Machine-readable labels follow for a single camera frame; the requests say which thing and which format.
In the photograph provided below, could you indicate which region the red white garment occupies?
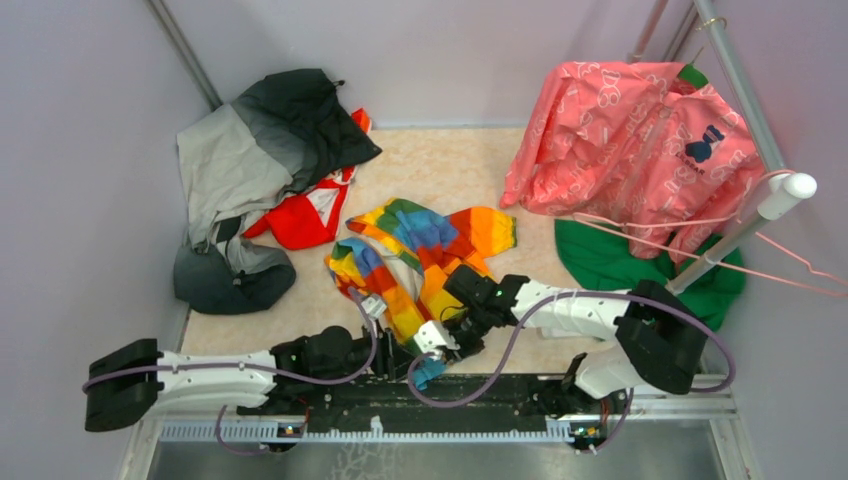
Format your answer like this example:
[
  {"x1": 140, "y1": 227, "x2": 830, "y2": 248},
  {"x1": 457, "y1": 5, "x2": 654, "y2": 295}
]
[{"x1": 236, "y1": 106, "x2": 382, "y2": 250}]

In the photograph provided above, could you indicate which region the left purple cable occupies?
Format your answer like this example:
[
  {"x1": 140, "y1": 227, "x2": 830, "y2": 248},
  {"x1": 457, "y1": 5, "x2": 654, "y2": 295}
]
[{"x1": 82, "y1": 287, "x2": 380, "y2": 457}]

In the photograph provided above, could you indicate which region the green garment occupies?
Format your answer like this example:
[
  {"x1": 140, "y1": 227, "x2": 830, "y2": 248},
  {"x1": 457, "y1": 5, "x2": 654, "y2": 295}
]
[{"x1": 554, "y1": 63, "x2": 763, "y2": 291}]

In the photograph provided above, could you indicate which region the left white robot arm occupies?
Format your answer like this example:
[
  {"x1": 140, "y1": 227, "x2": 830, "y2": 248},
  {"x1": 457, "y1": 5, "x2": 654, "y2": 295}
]
[{"x1": 82, "y1": 326, "x2": 412, "y2": 433}]

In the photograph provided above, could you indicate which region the white clothes rack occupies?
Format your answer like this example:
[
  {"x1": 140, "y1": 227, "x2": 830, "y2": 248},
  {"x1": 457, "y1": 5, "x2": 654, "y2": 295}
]
[{"x1": 539, "y1": 0, "x2": 819, "y2": 340}]

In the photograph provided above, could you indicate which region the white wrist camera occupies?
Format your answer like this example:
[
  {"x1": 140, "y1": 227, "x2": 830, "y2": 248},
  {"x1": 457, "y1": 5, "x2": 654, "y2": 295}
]
[
  {"x1": 361, "y1": 295, "x2": 387, "y2": 320},
  {"x1": 412, "y1": 320, "x2": 460, "y2": 361}
]

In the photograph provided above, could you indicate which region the pink patterned jacket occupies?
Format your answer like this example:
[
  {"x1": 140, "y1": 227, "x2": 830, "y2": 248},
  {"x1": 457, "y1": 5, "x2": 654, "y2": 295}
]
[{"x1": 500, "y1": 62, "x2": 765, "y2": 263}]

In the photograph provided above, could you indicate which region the rainbow striped jacket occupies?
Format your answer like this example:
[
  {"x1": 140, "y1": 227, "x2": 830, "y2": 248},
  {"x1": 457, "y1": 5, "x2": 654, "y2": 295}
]
[{"x1": 325, "y1": 198, "x2": 518, "y2": 356}]

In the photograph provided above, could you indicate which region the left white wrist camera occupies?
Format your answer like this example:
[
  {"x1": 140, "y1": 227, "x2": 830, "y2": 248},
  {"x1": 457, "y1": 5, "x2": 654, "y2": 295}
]
[{"x1": 361, "y1": 295, "x2": 387, "y2": 320}]

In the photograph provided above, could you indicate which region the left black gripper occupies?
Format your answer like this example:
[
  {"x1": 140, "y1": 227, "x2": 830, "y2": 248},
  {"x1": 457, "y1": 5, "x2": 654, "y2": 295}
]
[{"x1": 315, "y1": 316, "x2": 425, "y2": 380}]

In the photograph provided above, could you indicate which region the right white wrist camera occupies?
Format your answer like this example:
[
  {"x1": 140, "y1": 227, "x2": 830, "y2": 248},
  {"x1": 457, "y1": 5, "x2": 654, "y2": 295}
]
[{"x1": 412, "y1": 320, "x2": 460, "y2": 361}]

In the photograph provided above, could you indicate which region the pink wire hanger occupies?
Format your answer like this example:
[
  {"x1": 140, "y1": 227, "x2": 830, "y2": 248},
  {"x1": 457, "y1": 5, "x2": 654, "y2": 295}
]
[{"x1": 572, "y1": 169, "x2": 847, "y2": 298}]

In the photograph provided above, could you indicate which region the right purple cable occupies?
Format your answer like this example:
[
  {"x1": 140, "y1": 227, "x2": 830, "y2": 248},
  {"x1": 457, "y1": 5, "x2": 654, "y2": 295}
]
[{"x1": 405, "y1": 291, "x2": 738, "y2": 454}]

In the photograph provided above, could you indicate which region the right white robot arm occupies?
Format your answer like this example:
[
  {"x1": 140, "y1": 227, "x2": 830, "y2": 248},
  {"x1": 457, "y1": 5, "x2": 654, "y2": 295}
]
[{"x1": 444, "y1": 266, "x2": 708, "y2": 412}]

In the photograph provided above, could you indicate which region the grey black jacket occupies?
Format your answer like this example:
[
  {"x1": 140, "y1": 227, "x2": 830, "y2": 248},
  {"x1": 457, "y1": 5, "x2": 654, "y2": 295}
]
[{"x1": 173, "y1": 69, "x2": 343, "y2": 315}]

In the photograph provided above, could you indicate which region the purple cable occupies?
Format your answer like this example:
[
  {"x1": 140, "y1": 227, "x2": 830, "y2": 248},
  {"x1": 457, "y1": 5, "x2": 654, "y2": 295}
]
[
  {"x1": 82, "y1": 287, "x2": 380, "y2": 457},
  {"x1": 405, "y1": 291, "x2": 738, "y2": 454}
]

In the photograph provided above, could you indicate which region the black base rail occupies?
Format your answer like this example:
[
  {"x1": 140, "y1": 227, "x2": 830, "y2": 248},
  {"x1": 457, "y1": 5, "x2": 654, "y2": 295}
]
[{"x1": 235, "y1": 372, "x2": 627, "y2": 439}]

